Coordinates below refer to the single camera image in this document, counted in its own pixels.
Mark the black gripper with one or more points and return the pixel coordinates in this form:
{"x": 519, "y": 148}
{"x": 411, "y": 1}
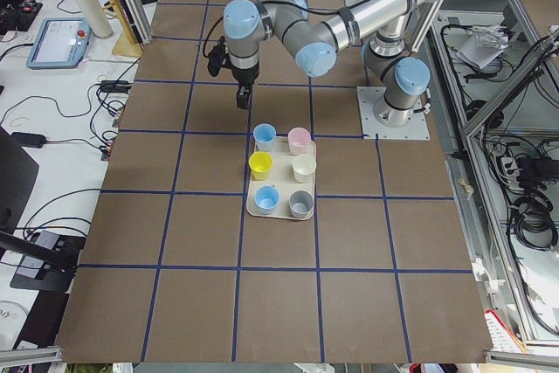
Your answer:
{"x": 244, "y": 76}

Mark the yellow plastic cup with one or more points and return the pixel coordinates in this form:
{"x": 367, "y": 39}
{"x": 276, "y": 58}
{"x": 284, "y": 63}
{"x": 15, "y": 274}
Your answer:
{"x": 260, "y": 164}

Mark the blue plastic cup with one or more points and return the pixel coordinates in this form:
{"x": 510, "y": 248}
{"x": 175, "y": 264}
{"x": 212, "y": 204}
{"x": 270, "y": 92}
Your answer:
{"x": 264, "y": 135}
{"x": 266, "y": 199}

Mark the pink plastic cup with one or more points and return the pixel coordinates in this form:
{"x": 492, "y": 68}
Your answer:
{"x": 298, "y": 140}

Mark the pale green plastic cup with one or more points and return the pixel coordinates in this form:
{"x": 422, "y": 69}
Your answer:
{"x": 304, "y": 167}

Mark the grey plastic cup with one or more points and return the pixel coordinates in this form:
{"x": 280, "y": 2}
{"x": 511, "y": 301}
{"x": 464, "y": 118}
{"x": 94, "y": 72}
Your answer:
{"x": 301, "y": 204}

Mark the white plastic tray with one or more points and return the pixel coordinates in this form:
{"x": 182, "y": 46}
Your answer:
{"x": 281, "y": 177}

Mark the wooden stand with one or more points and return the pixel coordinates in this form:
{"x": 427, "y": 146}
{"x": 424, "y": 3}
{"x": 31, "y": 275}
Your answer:
{"x": 126, "y": 45}

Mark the white paper roll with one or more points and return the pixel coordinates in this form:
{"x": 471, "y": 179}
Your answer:
{"x": 96, "y": 17}

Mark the blue teach pendant tablet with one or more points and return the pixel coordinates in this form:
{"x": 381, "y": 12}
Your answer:
{"x": 60, "y": 44}

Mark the black power adapter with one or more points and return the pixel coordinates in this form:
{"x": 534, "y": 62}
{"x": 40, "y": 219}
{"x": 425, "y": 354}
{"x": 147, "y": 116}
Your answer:
{"x": 29, "y": 140}

